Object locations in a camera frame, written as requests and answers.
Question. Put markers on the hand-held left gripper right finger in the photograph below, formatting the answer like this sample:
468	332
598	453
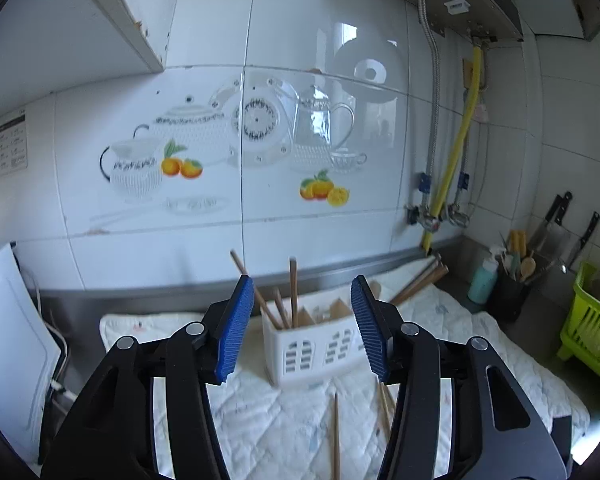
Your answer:
370	330

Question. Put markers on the white plastic board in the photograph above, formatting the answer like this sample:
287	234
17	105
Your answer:
15	350

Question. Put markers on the white quilted blanket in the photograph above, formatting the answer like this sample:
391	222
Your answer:
480	340

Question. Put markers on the wall instruction sticker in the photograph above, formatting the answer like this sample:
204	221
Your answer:
5	147

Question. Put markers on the white wall cabinet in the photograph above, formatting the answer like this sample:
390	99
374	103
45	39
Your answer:
55	0

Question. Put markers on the green dish rack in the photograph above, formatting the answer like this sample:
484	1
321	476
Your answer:
587	330

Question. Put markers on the teal plastic bottle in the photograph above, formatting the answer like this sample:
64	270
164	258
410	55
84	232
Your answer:
482	282

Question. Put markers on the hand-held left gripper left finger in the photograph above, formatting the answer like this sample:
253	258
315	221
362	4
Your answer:
235	330

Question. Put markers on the wooden spoon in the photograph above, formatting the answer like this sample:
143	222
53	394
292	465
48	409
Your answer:
528	267

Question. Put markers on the black utensil cup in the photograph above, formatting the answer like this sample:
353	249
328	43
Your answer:
507	295

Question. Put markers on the white house-shaped utensil holder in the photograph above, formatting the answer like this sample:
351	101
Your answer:
275	355

